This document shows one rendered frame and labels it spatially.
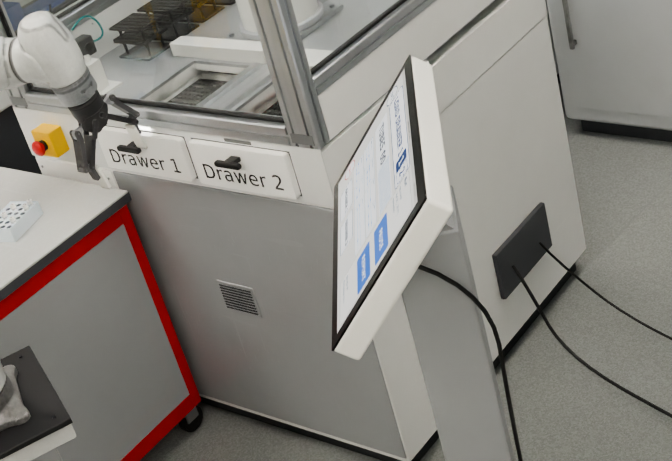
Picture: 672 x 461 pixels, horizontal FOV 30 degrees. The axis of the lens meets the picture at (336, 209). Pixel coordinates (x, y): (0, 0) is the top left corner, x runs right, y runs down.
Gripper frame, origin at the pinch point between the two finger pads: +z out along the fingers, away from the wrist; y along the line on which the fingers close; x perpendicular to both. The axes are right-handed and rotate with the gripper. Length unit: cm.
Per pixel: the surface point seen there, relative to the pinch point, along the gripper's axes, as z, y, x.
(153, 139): -0.4, 8.5, -3.1
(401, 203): -30, -24, -105
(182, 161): 4.4, 7.5, -10.4
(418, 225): -32, -30, -112
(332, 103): -7, 20, -52
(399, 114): -27, -1, -89
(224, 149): -0.5, 8.5, -25.6
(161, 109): -6.6, 12.4, -6.3
